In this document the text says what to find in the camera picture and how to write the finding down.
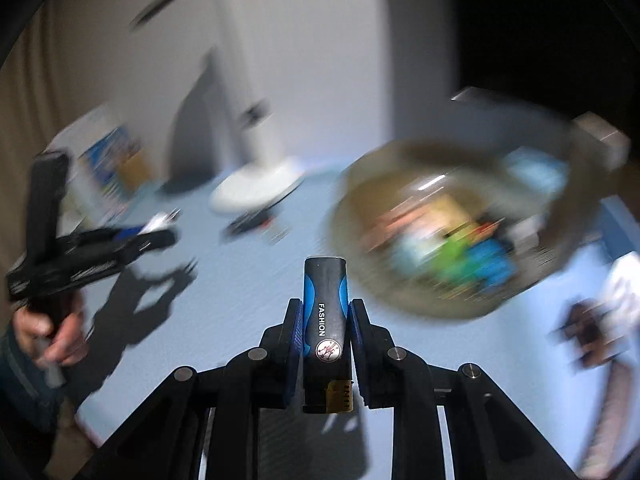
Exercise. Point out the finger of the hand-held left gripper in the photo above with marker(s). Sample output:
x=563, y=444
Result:
x=125, y=252
x=107, y=237

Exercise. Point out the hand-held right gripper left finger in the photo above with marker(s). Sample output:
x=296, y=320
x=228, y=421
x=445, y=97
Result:
x=295, y=340

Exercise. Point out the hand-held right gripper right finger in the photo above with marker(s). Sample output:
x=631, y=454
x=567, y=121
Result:
x=359, y=345

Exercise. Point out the black and blue lighter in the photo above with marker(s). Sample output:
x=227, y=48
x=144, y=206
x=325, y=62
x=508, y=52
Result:
x=326, y=310

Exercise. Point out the blue and white figurine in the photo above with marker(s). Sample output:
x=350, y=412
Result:
x=157, y=222

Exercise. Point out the lime green translucent figure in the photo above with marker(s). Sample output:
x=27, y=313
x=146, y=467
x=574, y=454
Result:
x=452, y=260

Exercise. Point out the orange pink small box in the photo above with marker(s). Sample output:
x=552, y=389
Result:
x=432, y=217

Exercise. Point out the bright blue lighter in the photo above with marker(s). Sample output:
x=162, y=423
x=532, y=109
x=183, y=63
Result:
x=492, y=262

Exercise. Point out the amber ribbed glass bowl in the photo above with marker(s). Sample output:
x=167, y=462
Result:
x=550, y=240

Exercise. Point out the person's left forearm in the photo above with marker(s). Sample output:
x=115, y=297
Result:
x=25, y=390

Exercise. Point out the person's left hand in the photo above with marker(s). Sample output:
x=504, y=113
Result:
x=62, y=342

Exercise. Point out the white and blue printed box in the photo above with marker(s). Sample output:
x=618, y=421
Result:
x=107, y=160

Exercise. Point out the white desk lamp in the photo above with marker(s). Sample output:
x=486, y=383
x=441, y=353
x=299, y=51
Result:
x=255, y=160

